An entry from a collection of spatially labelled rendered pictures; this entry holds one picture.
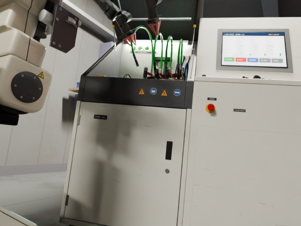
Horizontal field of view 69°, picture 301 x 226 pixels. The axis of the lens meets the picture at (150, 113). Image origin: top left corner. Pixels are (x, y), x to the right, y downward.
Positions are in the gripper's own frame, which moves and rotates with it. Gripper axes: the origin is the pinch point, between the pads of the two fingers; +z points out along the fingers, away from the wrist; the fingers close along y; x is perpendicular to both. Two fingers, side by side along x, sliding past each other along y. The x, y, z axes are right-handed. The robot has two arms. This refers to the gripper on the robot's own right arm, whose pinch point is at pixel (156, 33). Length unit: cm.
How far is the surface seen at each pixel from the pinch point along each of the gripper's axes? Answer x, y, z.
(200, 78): -25.6, -9.7, 24.8
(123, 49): 53, 43, 21
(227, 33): -34, 46, 18
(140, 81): 8.0, -18.4, 21.4
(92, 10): 202, 212, 1
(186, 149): -21, -38, 53
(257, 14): -51, 356, 78
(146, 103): 3.0, -26.4, 31.5
